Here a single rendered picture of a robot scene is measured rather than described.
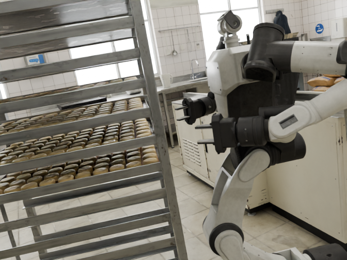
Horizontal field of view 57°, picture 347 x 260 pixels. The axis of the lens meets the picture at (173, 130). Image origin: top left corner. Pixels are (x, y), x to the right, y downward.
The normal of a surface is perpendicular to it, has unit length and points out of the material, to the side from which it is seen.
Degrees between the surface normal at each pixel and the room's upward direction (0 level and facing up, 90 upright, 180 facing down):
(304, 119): 66
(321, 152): 90
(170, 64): 90
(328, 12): 90
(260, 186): 90
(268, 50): 59
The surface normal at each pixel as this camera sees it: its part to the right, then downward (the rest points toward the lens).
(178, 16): 0.44, 0.12
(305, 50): -0.44, -0.23
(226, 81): -0.61, 0.19
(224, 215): 0.14, 0.19
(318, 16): -0.88, 0.25
